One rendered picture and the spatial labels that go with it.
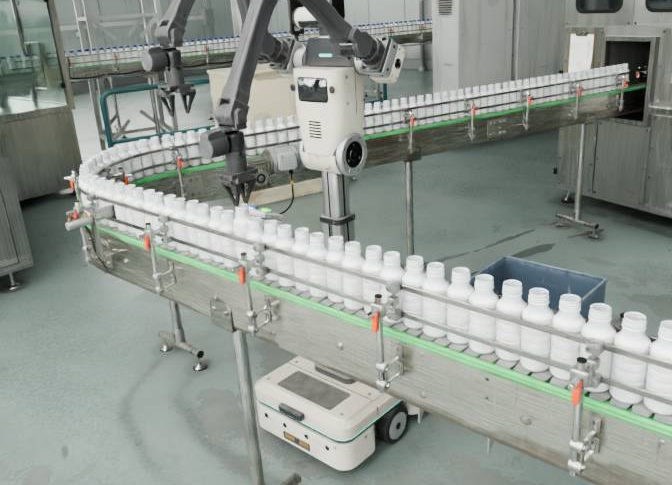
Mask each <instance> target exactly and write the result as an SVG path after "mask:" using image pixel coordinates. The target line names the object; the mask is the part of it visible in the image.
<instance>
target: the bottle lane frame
mask: <svg viewBox="0 0 672 485"><path fill-rule="evenodd" d="M98 230H99V235H100V237H101V238H102V239H104V240H107V241H108V242H109V246H110V250H111V251H113V252H116V254H113V255H111V257H112V262H113V267H114V268H113V269H111V268H109V267H107V268H108V274H111V275H113V276H115V277H118V278H120V279H122V280H125V281H127V282H129V283H131V284H134V285H136V286H138V287H141V288H143V289H145V290H148V291H150V292H152V293H155V294H157V292H155V287H156V283H155V280H154V279H153V277H152V276H153V274H154V272H153V266H152V260H151V254H150V249H149V250H146V248H145V243H144V242H142V241H140V240H137V239H134V238H131V237H128V235H127V236H125V235H122V233H121V234H119V233H117V232H114V231H111V230H108V229H105V228H102V227H99V226H98ZM155 252H156V258H157V264H158V270H159V273H161V274H163V273H165V272H168V271H169V270H170V267H169V261H171V262H173V268H174V271H171V272H170V273H169V274H167V275H164V276H163V279H162V283H163V287H164V286H166V285H169V284H171V283H172V280H171V274H174V275H175V281H176V283H174V284H173V285H172V286H170V287H168V288H165V292H164V293H163V295H162V296H161V297H164V298H166V299H168V300H171V301H173V302H175V303H178V304H180V305H182V306H185V307H187V308H189V309H191V310H194V311H196V312H198V313H201V314H203V315H205V316H208V317H210V318H211V312H210V305H209V302H210V301H211V299H215V300H218V301H220V302H223V303H225V304H227V305H228V306H229V308H230V310H231V313H232V321H233V328H235V329H238V330H240V331H242V332H245V333H247V334H249V335H250V332H248V330H247V328H248V326H249V321H248V318H247V317H246V311H247V304H246V296H245V288H244V284H242V285H241V284H240V281H239V275H237V274H234V273H231V272H228V271H226V269H225V270H223V269H220V268H218V266H217V267H214V266H211V265H210V264H205V263H203V262H202V261H197V260H194V259H191V258H188V257H187V256H183V255H180V253H179V254H177V253H174V252H173V251H168V250H166V249H162V248H160V247H159V246H158V247H157V246H155ZM250 287H251V295H252V304H253V310H254V311H258V310H260V309H262V308H263V307H264V306H265V305H264V297H263V296H267V297H269V306H270V307H267V308H266V309H265V310H267V311H270V315H271V322H270V321H269V322H268V323H267V324H266V325H264V326H262V327H260V328H259V332H258V333H257V334H256V336H255V337H256V338H258V339H261V340H263V341H265V342H268V343H270V344H272V345H275V346H277V347H279V348H282V349H284V350H286V351H288V352H291V353H293V354H295V355H298V356H300V357H302V358H305V359H307V360H309V361H312V362H314V363H316V364H319V365H321V366H323V367H325V368H328V369H330V370H332V371H335V372H337V373H339V374H342V375H344V376H346V377H349V378H351V379H353V380H355V381H358V382H360V383H362V384H365V385H367V386H369V387H372V388H374V389H376V390H379V388H378V387H377V385H376V383H377V380H378V371H377V370H376V364H377V341H376V332H375V333H374V332H373V331H372V324H371V321H369V320H366V319H363V318H360V317H357V316H355V314H356V313H355V314H349V313H346V312H343V310H344V309H343V310H337V309H334V308H332V306H326V305H323V304H321V302H322V301H321V302H319V303H317V302H314V301H312V300H310V298H309V299H306V298H303V297H300V294H299V295H294V294H291V293H290V292H289V291H288V292H286V291H283V290H280V288H274V287H271V286H270V284H269V285H266V284H263V283H261V281H260V282H257V281H254V280H252V278H250ZM265 310H263V311H262V312H260V313H258V316H257V326H258V325H260V324H262V323H264V322H265V321H266V315H265ZM406 331H407V330H406ZM406 331H404V332H400V331H397V330H395V329H393V326H392V327H386V326H383V337H384V361H385V362H387V363H389V362H390V361H391V360H393V359H394V358H395V357H396V348H395V344H398V345H401V346H402V352H403V357H402V358H401V357H400V358H399V359H398V360H397V361H399V362H402V363H403V374H400V375H399V376H398V377H397V378H396V379H394V380H393V381H392V382H390V383H391V387H390V388H389V389H388V390H386V392H385V394H388V395H390V396H392V397H395V398H397V399H399V400H402V401H404V402H406V403H409V404H411V405H413V406H416V407H418V408H420V409H422V410H425V411H427V412H429V413H432V414H434V415H436V416H439V417H441V418H443V419H446V420H448V421H450V422H452V423H455V424H457V425H459V426H462V427H464V428H466V429H469V430H471V431H473V432H476V433H478V434H480V435H482V436H485V437H487V438H489V439H492V440H494V441H496V442H499V443H501V444H503V445H506V446H508V447H510V448H513V449H515V450H517V451H519V452H522V453H524V454H526V455H529V456H531V457H533V458H536V459H538V460H540V461H543V462H545V463H547V464H549V465H552V466H554V467H556V468H559V469H561V470H563V471H566V472H568V473H569V469H568V462H569V459H570V449H569V444H570V441H571V435H572V421H573V408H574V405H573V404H572V391H570V390H568V388H567V387H566V388H561V387H558V386H555V385H552V384H550V380H551V379H549V380H548V381H546V382H544V381H541V380H538V379H535V378H532V377H531V375H532V373H533V372H532V373H531V374H529V375H524V374H521V373H518V372H515V371H514V368H515V367H513V368H511V369H506V368H504V367H501V366H498V365H497V362H498V361H496V362H494V363H489V362H486V361H483V360H481V359H480V357H481V356H482V355H481V356H479V357H477V358H475V357H472V356H469V355H466V354H464V352H465V350H464V351H462V352H458V351H455V350H452V349H449V346H450V345H451V344H450V345H448V346H446V347H443V346H440V345H438V344H435V343H434V341H435V340H434V341H432V342H429V341H426V340H423V339H420V336H421V335H420V336H418V337H415V336H412V335H409V334H406ZM589 394H590V392H588V393H587V394H586V395H584V403H583V416H582V428H581V439H582V440H584V439H585V438H586V437H587V435H588V434H589V433H590V432H591V431H592V430H590V424H591V416H595V417H597V418H600V419H601V428H600V433H598V432H596V433H595V434H594V435H593V437H596V438H598V439H599V449H598V453H597V452H594V453H593V454H592V455H591V456H590V458H589V459H588V460H587V462H586V463H585V466H587V469H586V471H585V472H584V471H583V472H582V473H581V474H579V473H578V475H577V477H579V478H582V479H584V480H586V481H589V482H591V483H593V484H596V485H672V426H670V425H667V424H664V423H661V422H658V421H655V420H654V414H653V415H651V416H650V417H649V418H647V417H644V416H641V415H638V414H635V413H632V412H631V409H632V407H629V408H628V409H627V410H624V409H621V408H618V407H615V406H612V405H610V399H609V400H608V401H606V402H601V401H598V400H595V399H592V398H590V397H589Z"/></svg>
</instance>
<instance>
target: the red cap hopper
mask: <svg viewBox="0 0 672 485"><path fill-rule="evenodd" d="M140 1H141V7H142V13H136V14H121V15H106V16H91V10H90V5H89V0H82V3H83V8H84V14H85V17H82V14H81V9H80V3H79V0H73V4H74V9H75V15H76V20H77V25H78V31H79V36H80V41H81V47H82V52H83V54H85V50H84V49H88V46H87V41H86V36H85V30H84V25H85V26H86V27H87V30H88V35H89V41H90V46H91V52H92V49H94V48H95V49H96V52H97V53H98V49H97V44H96V38H95V34H96V35H98V36H99V37H100V38H102V39H104V38H105V36H104V35H102V34H101V33H100V32H99V31H97V30H96V29H95V28H94V27H93V24H94V25H95V26H97V27H98V28H99V29H100V30H102V31H103V32H104V33H105V34H107V35H108V36H109V37H110V38H112V39H113V40H114V41H115V40H116V39H117V37H115V36H114V35H113V34H112V33H111V32H109V31H108V30H107V29H106V28H104V27H103V26H102V25H101V24H99V23H98V22H97V21H96V20H105V19H119V18H134V17H140V18H139V19H138V21H137V22H136V23H135V25H134V26H133V27H132V29H131V30H130V31H129V33H128V34H127V36H128V37H130V36H131V35H132V34H133V32H134V31H135V30H136V28H137V27H138V26H139V24H140V23H141V22H142V20H144V27H145V29H144V31H143V32H142V33H141V35H140V37H142V38H144V36H145V35H146V40H147V44H148V48H149V47H150V44H151V43H153V40H152V34H151V27H152V25H153V24H154V23H155V21H156V20H157V27H158V24H159V22H160V21H162V19H163V18H162V11H161V4H160V0H154V7H155V12H153V13H148V7H147V1H146V0H140ZM149 16H154V17H153V19H152V20H151V21H149ZM83 24H84V25H83ZM153 81H154V83H153V84H159V80H158V74H156V77H153ZM88 84H89V89H90V94H91V100H92V105H93V110H94V116H95V121H96V126H97V132H98V137H99V142H100V148H101V151H105V150H107V149H106V144H105V142H107V139H106V133H105V128H104V130H103V128H102V122H101V117H100V111H99V106H98V100H97V95H96V90H95V84H94V80H91V81H88ZM97 84H98V90H99V95H100V98H101V96H102V94H103V93H104V92H105V88H104V83H103V81H102V78H100V79H97ZM154 92H155V98H156V105H157V111H158V117H159V118H158V121H159V127H160V130H161V133H165V132H166V131H168V132H172V131H178V130H179V128H178V121H177V114H176V107H175V104H174V117H171V122H172V128H171V127H170V126H169V125H167V124H166V123H165V119H164V113H163V106H162V101H161V100H160V98H159V97H158V92H160V90H158V89H154ZM105 104H106V110H107V115H108V121H109V126H110V132H111V137H112V140H118V138H119V137H120V136H121V135H122V134H129V133H135V132H142V131H149V130H155V126H152V127H145V128H138V129H131V130H125V129H126V127H127V126H128V125H129V123H130V122H131V121H130V120H129V119H127V121H126V122H125V123H124V125H123V126H122V128H121V129H120V130H119V131H118V132H112V127H111V125H112V124H113V122H114V121H115V120H116V118H117V117H118V116H119V114H117V113H115V115H114V116H113V117H112V119H111V120H110V116H109V110H108V105H107V99H106V100H105ZM140 113H141V114H143V115H144V116H145V117H147V118H148V119H149V120H151V121H152V122H153V123H154V117H153V118H152V117H151V116H150V115H148V114H147V113H146V112H144V111H143V110H142V109H141V110H140ZM115 135H116V136H115ZM113 136H115V137H114V138H113Z"/></svg>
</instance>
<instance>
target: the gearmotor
mask: <svg viewBox="0 0 672 485"><path fill-rule="evenodd" d="M300 144H301V143H297V144H291V145H283V146H277V147H273V148H267V149H265V150H264V151H263V152H262V155H261V156H260V157H254V158H249V159H247V166H251V167H256V168H258V172H259V173H253V174H251V175H254V176H256V180H257V181H256V183H255V185H254V188H253V190H252V192H254V191H259V190H264V189H268V188H272V179H271V175H272V174H276V173H281V172H286V171H289V174H291V186H292V201H291V204H290V205H289V207H288V208H287V209H286V210H285V211H283V212H281V213H279V214H283V213H285V212H286V211H287V210H288V209H289V208H290V207H291V205H292V203H293V201H294V189H293V178H292V174H293V170H296V169H301V168H306V167H305V166H304V164H303V163H302V160H301V157H300Z"/></svg>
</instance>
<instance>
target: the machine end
mask: <svg viewBox="0 0 672 485"><path fill-rule="evenodd" d="M577 31H586V32H596V34H595V46H594V58H593V71H594V68H600V67H606V66H612V65H619V64H622V65H623V64H628V69H629V70H630V69H636V68H639V67H641V68H642V67H644V66H648V73H646V75H647V80H645V81H640V82H639V83H645V82H647V85H646V95H645V105H644V110H643V111H639V112H634V113H629V114H624V115H619V116H615V117H610V118H605V119H600V120H596V121H595V123H593V124H588V125H587V127H586V141H585V155H584V169H583V184H582V195H585V196H589V197H593V198H596V199H601V200H605V201H608V202H612V203H616V204H620V205H623V206H627V207H631V208H635V209H639V210H642V211H645V212H649V213H653V214H657V215H660V216H664V217H668V218H672V0H567V3H566V21H565V38H564V56H563V70H559V74H562V78H563V73H567V71H568V58H569V44H570V32H577ZM579 129H580V124H576V125H571V126H567V127H562V128H559V145H558V163H557V167H556V168H554V172H553V174H557V180H556V183H557V187H556V188H559V189H563V190H566V192H567V197H565V198H561V202H563V203H575V198H571V197H570V194H571V192H574V193H575V188H576V173H577V158H578V143H579Z"/></svg>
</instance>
